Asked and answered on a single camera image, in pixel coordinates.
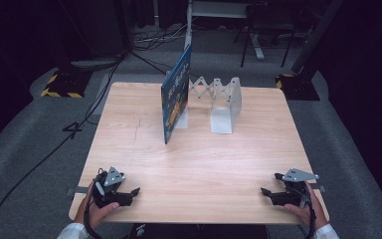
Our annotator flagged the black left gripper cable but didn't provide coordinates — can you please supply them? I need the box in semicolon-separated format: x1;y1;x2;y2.
83;190;104;239

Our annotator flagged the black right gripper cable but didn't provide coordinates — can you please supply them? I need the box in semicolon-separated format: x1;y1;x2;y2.
302;183;317;239

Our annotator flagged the person's left hand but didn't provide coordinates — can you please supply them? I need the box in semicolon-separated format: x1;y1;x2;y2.
74;189;121;231

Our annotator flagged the person's right hand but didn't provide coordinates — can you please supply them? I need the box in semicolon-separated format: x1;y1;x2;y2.
283;180;330;231

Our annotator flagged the white desk frame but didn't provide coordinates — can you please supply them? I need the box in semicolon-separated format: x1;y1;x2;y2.
182;0;267;62

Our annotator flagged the bundle of floor cables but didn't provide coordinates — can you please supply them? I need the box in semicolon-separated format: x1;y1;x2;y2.
132;23;190;52

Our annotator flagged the black chair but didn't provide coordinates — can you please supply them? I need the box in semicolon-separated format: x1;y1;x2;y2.
233;1;307;69

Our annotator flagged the black yellow striped stand base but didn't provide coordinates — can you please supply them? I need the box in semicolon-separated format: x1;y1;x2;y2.
40;68;94;100
275;72;321;102

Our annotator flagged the white expandable book rack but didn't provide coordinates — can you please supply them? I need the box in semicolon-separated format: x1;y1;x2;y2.
165;76;243;135

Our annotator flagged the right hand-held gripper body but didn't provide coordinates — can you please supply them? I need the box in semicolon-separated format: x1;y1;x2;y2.
280;167;320;209

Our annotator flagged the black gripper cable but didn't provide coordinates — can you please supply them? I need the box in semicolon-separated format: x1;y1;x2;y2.
83;190;104;239
302;183;317;239

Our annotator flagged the blue illustrated children's book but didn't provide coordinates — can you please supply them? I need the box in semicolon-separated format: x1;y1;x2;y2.
160;43;193;145

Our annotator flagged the long black floor cable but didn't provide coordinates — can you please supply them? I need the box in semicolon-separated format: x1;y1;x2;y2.
0;49;128;239

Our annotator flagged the person's dark clothing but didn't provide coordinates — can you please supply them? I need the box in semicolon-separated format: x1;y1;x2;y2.
125;222;271;239

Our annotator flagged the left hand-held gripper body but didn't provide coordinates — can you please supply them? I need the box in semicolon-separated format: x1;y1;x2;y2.
92;165;127;209

